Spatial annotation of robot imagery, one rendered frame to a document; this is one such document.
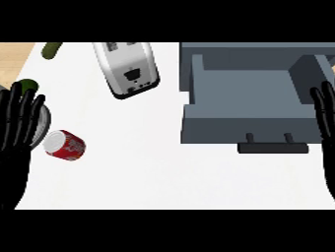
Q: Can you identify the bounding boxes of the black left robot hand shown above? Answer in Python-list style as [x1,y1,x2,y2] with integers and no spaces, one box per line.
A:
[0,81,46,211]

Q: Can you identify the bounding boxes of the red soda can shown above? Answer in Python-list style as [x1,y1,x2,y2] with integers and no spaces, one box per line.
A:
[42,129,87,162]

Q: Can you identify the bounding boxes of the grey open drawer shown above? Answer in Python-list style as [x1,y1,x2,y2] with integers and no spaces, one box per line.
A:
[179,53,335,145]

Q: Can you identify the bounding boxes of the grey round plate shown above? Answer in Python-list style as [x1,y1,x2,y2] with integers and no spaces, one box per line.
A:
[30,103,53,152]

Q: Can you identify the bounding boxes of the dark green round vegetable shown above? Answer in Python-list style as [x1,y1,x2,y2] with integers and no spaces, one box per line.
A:
[16,78,42,95]

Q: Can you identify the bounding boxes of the green cucumber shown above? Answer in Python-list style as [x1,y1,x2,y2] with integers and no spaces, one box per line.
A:
[40,42,64,61]

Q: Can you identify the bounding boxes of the grey cabinet body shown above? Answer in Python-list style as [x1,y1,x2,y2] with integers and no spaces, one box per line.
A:
[178,42,335,93]

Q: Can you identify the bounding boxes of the silver toaster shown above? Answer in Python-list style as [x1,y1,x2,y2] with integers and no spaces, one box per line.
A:
[92,42,162,100]

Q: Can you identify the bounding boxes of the black drawer handle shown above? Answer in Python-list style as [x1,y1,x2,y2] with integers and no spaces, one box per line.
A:
[236,132,310,155]

